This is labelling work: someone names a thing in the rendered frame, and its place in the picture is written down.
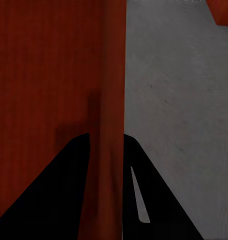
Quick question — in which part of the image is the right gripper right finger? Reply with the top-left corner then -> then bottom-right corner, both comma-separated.
122,134 -> 204,240

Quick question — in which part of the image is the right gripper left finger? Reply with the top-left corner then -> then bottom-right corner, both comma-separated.
0,132 -> 91,240

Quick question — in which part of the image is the storage box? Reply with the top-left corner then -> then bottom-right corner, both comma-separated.
0,0 -> 127,240
206,0 -> 228,26

